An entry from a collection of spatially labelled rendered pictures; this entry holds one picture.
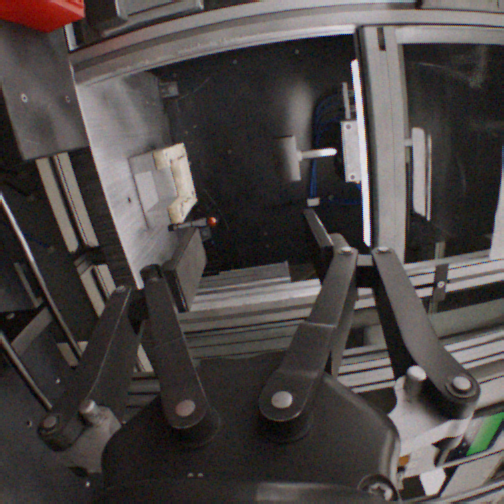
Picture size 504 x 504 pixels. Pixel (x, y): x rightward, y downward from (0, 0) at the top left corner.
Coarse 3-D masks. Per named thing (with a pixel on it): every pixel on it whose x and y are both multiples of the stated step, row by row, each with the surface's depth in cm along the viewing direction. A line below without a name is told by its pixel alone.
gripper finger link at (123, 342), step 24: (120, 288) 16; (120, 312) 14; (96, 336) 12; (120, 336) 13; (96, 360) 11; (120, 360) 12; (72, 384) 10; (96, 384) 10; (120, 384) 11; (72, 408) 9; (120, 408) 11; (48, 432) 8; (72, 432) 8
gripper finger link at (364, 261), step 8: (336, 240) 18; (344, 240) 18; (336, 248) 17; (360, 256) 16; (368, 256) 16; (360, 264) 15; (368, 264) 15; (360, 272) 15; (368, 272) 15; (376, 272) 15; (360, 280) 15; (368, 280) 15; (376, 280) 15; (368, 288) 15; (376, 288) 15
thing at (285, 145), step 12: (276, 144) 55; (288, 144) 55; (276, 156) 56; (288, 156) 56; (300, 156) 58; (312, 156) 58; (324, 156) 58; (276, 168) 57; (288, 168) 57; (288, 180) 58
